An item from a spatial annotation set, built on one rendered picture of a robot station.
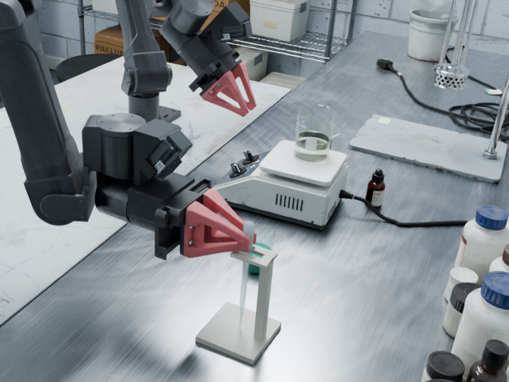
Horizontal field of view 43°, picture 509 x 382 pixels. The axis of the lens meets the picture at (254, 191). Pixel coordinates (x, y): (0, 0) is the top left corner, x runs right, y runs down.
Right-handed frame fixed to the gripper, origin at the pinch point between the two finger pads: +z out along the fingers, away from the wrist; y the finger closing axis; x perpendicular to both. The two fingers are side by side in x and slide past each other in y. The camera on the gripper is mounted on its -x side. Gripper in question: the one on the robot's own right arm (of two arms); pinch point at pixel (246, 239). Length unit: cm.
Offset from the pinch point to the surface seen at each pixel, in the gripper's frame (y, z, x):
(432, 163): 63, 9, 13
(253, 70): 238, -116, 67
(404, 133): 74, 0, 13
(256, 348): -1.9, 3.4, 13.3
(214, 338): -3.1, -1.7, 13.3
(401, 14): 271, -53, 32
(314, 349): 2.4, 9.3, 14.0
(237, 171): 28.8, -16.3, 8.3
